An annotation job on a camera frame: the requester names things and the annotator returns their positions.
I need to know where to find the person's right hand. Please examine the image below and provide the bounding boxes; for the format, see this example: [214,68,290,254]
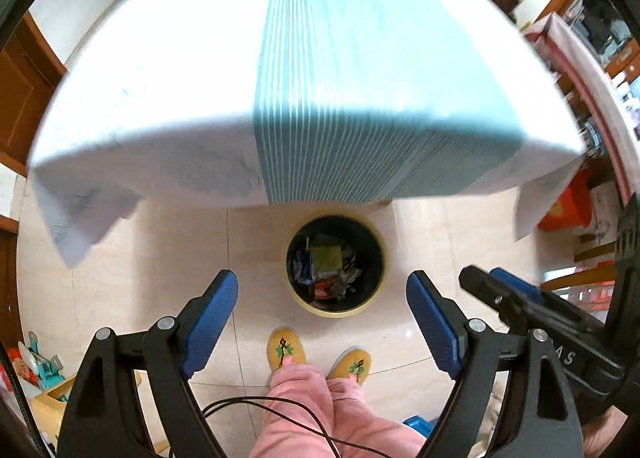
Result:
[582,407,627,458]

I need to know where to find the red orange bag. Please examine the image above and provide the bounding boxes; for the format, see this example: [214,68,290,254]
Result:
[538,170,592,233]

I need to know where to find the yellow-green foil bag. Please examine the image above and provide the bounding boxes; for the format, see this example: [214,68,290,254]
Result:
[310,245,343,273]

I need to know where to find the blue white snack wrapper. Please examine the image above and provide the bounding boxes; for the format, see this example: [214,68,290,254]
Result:
[292,250,314,285]

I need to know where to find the pink trouser legs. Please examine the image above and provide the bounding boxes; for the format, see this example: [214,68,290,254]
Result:
[250,365,426,458]

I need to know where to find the red cigarette box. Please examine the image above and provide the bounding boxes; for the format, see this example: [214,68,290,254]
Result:
[314,279,340,301]

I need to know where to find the pink covered side table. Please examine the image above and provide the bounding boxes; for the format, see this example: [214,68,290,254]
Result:
[523,14,639,203]

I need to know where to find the black cable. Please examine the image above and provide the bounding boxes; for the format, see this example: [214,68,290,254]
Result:
[202,395,396,458]

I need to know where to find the right yellow slipper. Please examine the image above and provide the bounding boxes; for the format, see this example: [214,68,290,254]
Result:
[328,348,372,386]

